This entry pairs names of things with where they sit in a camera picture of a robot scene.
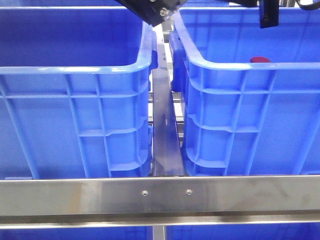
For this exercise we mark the blue target crate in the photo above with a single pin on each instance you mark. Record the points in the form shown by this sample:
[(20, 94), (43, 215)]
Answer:
[(243, 118)]

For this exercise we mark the lower blue crate left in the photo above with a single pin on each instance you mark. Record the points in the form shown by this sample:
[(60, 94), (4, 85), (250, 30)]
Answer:
[(98, 233)]

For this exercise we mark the steel centre divider bar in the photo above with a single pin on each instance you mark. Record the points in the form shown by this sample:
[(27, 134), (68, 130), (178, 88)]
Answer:
[(167, 158)]

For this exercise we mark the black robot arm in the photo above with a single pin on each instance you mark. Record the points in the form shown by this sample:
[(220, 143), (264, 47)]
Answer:
[(153, 12), (269, 10)]

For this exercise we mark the steel rack rail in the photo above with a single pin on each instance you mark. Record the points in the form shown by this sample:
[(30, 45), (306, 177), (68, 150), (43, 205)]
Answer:
[(159, 201)]

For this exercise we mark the red push button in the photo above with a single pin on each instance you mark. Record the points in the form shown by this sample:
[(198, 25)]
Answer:
[(259, 59)]

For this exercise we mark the blue source crate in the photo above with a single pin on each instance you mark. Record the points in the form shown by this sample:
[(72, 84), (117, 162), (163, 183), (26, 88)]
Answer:
[(74, 93)]

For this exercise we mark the lower blue crate right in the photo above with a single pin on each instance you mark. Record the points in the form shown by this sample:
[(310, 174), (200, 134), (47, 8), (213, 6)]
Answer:
[(267, 231)]

